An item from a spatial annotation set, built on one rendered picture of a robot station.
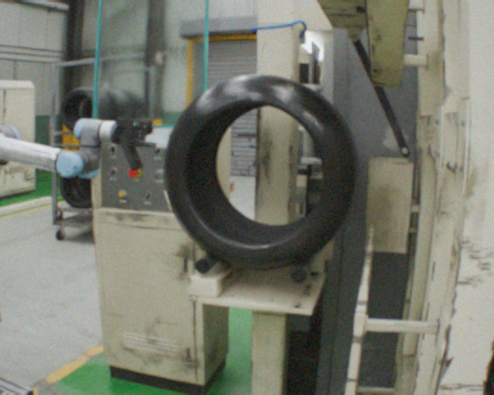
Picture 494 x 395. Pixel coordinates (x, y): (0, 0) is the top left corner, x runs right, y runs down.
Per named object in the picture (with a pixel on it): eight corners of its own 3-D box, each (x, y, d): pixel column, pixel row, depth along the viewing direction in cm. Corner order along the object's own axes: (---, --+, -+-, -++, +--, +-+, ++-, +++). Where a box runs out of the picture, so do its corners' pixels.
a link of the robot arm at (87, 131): (84, 142, 167) (86, 118, 165) (109, 145, 164) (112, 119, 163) (71, 143, 159) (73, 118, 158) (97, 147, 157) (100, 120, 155)
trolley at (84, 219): (113, 218, 640) (114, 70, 608) (160, 224, 616) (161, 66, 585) (46, 240, 513) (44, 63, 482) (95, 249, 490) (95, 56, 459)
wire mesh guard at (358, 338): (351, 391, 181) (371, 217, 170) (356, 391, 181) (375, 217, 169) (318, 563, 95) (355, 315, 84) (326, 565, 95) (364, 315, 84)
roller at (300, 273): (313, 236, 171) (325, 244, 170) (307, 247, 172) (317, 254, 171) (295, 265, 138) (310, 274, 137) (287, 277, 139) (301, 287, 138)
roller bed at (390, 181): (365, 238, 181) (370, 156, 176) (404, 240, 177) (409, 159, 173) (363, 251, 162) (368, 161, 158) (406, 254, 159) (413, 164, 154)
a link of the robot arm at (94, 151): (69, 178, 157) (71, 144, 155) (83, 174, 168) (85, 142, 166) (89, 181, 156) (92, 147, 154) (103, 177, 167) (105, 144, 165)
